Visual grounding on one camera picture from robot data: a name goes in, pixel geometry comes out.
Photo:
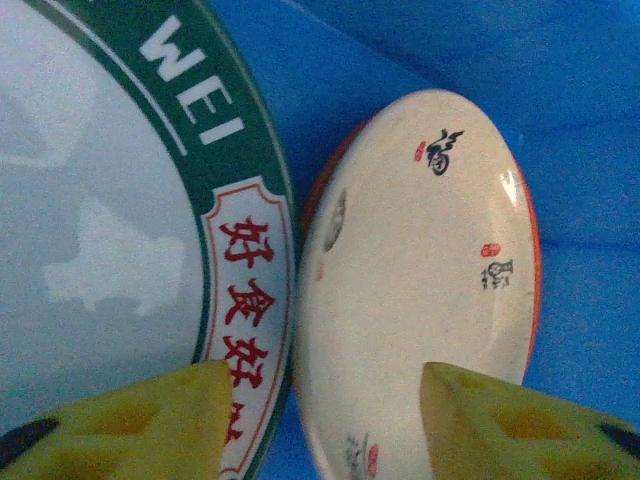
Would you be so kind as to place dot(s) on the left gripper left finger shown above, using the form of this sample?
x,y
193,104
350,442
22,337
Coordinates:
x,y
125,440

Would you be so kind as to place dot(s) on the green-rimmed white plate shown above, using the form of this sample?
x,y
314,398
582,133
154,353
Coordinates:
x,y
100,200

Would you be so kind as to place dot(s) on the blue plastic bin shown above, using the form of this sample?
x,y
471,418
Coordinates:
x,y
450,50

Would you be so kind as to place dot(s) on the cream plate with calligraphy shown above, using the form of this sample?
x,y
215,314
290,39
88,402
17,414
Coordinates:
x,y
410,250

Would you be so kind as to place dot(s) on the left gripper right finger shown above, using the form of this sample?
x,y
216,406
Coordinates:
x,y
525,440

